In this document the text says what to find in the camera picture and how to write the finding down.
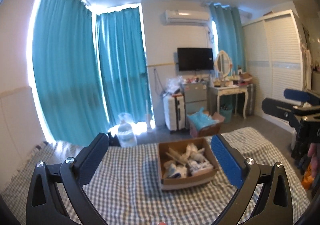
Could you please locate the blue floral tissue pack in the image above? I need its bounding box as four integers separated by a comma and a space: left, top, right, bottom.
163, 160, 188, 178

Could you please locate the cream lace cloth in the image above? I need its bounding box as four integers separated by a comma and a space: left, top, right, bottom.
185, 143, 206, 163

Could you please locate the person's hand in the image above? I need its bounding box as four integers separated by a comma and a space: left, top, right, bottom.
308, 143, 320, 178

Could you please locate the white wardrobe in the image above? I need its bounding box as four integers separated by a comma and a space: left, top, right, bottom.
242, 10, 304, 116

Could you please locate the white dressing table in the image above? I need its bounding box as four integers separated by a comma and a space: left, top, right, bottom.
209, 85, 248, 119

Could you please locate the teal waste bin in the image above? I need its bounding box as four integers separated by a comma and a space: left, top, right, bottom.
219, 106, 233, 123

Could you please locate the white oval vanity mirror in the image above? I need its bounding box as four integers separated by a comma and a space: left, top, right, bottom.
214, 50, 232, 80

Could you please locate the grey checkered bed sheet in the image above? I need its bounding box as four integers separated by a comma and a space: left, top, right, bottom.
1, 127, 310, 224

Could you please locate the blue plastic bag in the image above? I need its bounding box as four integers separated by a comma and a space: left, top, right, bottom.
187, 107, 220, 131

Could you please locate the grey mini fridge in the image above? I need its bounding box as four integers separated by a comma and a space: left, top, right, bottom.
182, 82, 207, 114

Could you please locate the white patterned fabric pack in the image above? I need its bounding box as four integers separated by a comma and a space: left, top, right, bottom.
188, 160, 214, 176

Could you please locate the floor cardboard box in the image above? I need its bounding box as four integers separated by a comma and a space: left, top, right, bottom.
187, 111, 225, 138

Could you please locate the teal curtain right panel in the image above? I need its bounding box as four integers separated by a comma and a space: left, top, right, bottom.
209, 4, 246, 72

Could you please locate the teal curtain panel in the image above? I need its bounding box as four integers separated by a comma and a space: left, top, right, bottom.
209, 4, 246, 72
32, 0, 108, 146
95, 7, 152, 126

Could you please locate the brown cardboard box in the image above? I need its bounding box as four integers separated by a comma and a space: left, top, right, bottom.
158, 138, 219, 191

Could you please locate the clear water jug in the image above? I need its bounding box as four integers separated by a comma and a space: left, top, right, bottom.
117, 112, 137, 148

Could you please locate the white suitcase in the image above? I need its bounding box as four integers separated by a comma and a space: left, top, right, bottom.
163, 94, 185, 132

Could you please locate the clear plastic bags pile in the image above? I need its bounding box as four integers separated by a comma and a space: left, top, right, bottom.
166, 76, 184, 94

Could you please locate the teal curtain left panel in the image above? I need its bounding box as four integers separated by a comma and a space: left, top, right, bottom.
32, 0, 108, 146

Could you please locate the white air conditioner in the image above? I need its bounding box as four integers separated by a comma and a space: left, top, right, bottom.
164, 10, 210, 25

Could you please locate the teal curtain middle panel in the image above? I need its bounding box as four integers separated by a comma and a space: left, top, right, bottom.
95, 7, 152, 126

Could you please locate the black wall television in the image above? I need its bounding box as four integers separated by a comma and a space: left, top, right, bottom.
177, 47, 214, 72

